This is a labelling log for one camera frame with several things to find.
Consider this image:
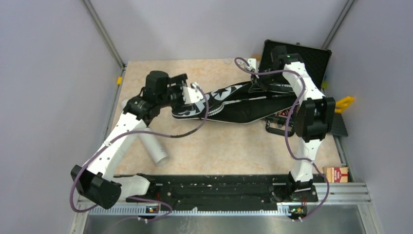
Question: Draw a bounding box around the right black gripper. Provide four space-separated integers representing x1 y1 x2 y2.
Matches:
248 67 284 93

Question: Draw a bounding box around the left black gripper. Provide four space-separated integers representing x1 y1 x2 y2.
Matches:
158 75 196 114

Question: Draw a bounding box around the black racket bag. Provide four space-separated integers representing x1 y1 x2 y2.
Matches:
171 81 297 124

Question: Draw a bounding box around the white shuttlecock tube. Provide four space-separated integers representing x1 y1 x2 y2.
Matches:
121 99 170 167

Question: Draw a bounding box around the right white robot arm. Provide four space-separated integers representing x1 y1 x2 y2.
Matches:
251 46 336 201

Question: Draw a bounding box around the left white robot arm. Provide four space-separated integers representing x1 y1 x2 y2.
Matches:
69 71 204 213

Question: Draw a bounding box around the wooden block at corner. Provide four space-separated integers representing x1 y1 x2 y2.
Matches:
251 54 262 61

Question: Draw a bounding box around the black poker chip case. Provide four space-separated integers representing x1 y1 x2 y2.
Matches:
258 40 332 136

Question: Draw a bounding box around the yellow plastic triangle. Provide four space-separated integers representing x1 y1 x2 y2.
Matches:
335 96 355 114

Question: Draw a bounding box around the black perforated plate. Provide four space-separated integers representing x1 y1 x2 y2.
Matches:
330 113 348 137

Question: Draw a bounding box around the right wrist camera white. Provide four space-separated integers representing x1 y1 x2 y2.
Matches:
245 58 258 73

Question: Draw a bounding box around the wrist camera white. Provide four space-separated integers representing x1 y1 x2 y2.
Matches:
245 58 258 73
182 82 204 105

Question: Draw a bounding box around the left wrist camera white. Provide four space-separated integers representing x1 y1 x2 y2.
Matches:
182 82 204 105

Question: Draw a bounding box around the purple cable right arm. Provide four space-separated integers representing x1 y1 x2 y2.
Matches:
234 57 331 221

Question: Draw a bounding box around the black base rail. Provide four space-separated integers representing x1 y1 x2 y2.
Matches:
125 175 325 219

